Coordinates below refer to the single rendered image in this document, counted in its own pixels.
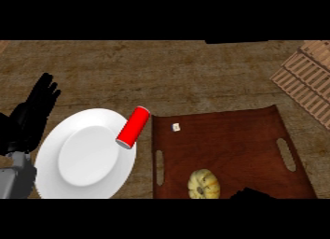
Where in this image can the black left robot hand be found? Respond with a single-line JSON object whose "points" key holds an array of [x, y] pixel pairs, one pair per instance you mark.
{"points": [[30, 115]]}

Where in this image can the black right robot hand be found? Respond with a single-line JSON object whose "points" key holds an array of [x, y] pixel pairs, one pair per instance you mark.
{"points": [[253, 194]]}

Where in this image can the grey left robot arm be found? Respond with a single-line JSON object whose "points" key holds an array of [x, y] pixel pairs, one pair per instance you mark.
{"points": [[10, 179]]}

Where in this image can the dark brown wooden tray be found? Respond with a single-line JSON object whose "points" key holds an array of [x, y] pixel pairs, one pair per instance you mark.
{"points": [[228, 149]]}

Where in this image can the wooden slatted tiered shelf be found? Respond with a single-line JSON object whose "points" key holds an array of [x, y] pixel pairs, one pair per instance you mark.
{"points": [[313, 84]]}

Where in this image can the white round plate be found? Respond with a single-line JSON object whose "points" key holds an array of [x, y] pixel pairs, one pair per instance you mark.
{"points": [[88, 154]]}

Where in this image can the red can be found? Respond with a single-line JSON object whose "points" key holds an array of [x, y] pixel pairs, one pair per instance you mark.
{"points": [[133, 127]]}

